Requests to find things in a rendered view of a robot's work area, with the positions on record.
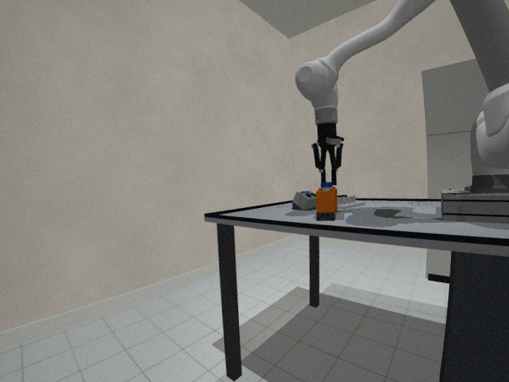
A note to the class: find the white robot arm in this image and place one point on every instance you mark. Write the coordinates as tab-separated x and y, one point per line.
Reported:
486	25

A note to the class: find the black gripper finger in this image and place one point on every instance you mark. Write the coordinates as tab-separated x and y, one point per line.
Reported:
321	161
335	161

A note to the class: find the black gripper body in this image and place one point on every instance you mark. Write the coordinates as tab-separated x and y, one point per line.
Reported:
328	128

